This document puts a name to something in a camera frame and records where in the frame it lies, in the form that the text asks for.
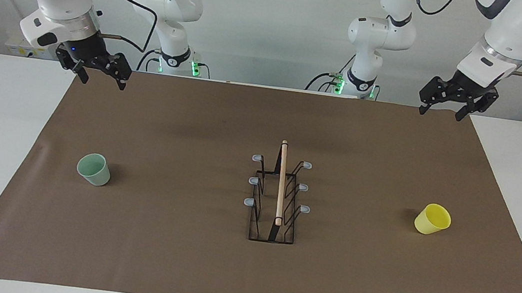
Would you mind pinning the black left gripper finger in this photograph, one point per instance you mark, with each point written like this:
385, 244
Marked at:
434, 91
478, 103

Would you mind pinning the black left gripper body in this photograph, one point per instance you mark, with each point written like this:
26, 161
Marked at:
470, 88

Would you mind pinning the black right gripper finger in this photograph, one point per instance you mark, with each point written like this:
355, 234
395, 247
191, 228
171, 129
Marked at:
121, 67
80, 68

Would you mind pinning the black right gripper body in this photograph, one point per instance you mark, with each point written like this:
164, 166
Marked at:
84, 48

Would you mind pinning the pale green plastic cup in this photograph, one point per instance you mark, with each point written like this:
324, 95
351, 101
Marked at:
95, 172

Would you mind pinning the yellow plastic cup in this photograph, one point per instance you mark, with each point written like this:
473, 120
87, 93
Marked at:
430, 220

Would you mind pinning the white power socket box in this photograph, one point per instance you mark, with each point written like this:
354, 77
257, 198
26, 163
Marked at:
19, 48

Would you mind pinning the brown table mat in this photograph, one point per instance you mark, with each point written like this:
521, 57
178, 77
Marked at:
176, 256

